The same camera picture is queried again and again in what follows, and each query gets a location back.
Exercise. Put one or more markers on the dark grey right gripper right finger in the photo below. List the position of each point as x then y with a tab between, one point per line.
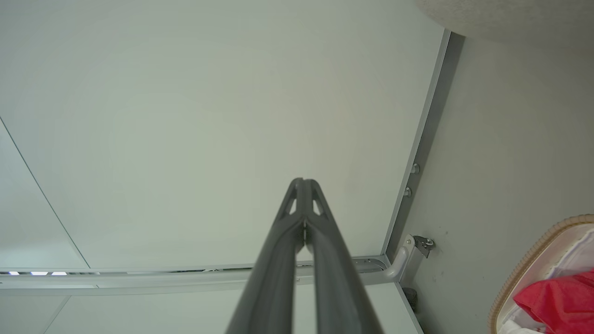
336	283

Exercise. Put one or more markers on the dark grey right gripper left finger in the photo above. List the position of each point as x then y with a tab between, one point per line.
274	273

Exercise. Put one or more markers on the red elastic-waist shorts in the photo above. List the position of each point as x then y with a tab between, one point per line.
564	301

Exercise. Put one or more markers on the black rubber foot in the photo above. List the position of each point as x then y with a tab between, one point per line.
410	298

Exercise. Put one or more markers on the small grey caster wheel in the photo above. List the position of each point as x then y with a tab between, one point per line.
425	243

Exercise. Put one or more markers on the woven-rim laundry basket white liner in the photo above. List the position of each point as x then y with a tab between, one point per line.
519	273

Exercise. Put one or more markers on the grey rounded frame tube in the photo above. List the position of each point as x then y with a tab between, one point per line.
185	280

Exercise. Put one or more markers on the silver frame bolt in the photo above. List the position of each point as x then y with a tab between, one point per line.
407	191
414	168

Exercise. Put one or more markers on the grey aluminium frame rail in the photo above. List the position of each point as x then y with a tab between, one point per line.
429	139

